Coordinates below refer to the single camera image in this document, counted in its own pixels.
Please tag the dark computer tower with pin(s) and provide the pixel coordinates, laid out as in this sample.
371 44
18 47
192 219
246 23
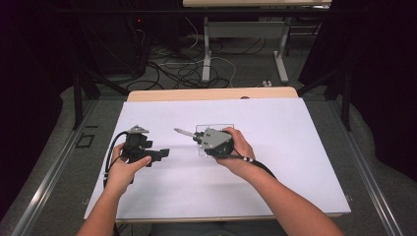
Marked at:
124 42

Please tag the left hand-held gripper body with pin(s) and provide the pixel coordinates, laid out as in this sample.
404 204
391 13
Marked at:
137 144

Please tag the black metal stand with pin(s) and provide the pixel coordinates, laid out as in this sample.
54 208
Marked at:
78 98
345 98

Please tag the silver pen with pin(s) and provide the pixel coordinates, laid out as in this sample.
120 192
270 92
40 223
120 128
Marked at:
184 132

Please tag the person's left hand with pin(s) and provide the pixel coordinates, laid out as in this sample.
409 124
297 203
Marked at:
123 173

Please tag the wooden table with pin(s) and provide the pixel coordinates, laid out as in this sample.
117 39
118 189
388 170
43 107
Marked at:
216 94

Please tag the dark curtain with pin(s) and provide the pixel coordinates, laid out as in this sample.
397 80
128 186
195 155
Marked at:
29 82
387 82

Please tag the aluminium floor rail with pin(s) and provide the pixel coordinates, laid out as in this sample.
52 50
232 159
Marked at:
370 183
49 183

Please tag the white table mat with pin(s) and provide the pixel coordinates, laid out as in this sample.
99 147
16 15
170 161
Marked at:
216 190

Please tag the white-framed desk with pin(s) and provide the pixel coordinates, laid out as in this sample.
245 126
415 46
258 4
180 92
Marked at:
244 30

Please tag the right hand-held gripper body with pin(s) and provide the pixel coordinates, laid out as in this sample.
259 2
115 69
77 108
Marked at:
216 139

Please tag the person's right hand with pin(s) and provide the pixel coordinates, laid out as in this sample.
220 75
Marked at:
241 157

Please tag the clear plastic organizer box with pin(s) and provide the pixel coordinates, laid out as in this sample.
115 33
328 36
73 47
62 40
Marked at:
216 126

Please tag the person's grey trousers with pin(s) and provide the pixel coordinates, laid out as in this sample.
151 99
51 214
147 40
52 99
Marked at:
196 230

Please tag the black floor socket frame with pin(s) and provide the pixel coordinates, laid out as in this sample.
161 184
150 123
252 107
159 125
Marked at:
85 141

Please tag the white plug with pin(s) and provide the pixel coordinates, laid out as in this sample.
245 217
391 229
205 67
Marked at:
267 83

